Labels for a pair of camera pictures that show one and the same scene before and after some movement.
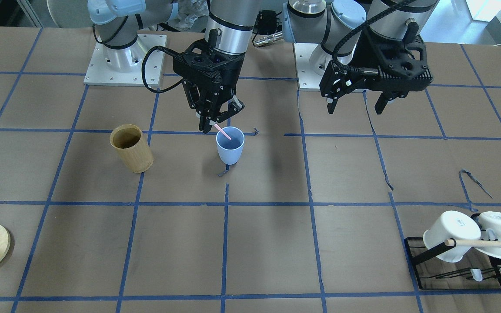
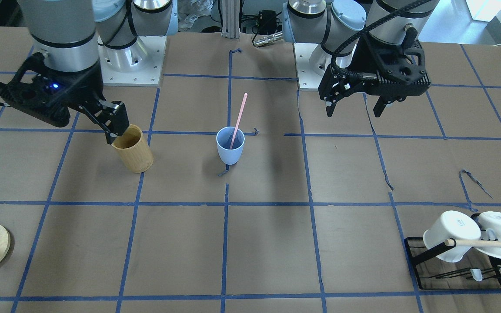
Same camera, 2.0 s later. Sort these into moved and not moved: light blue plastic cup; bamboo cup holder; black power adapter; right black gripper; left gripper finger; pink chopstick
Moved: pink chopstick; right black gripper
Not moved: left gripper finger; light blue plastic cup; black power adapter; bamboo cup holder
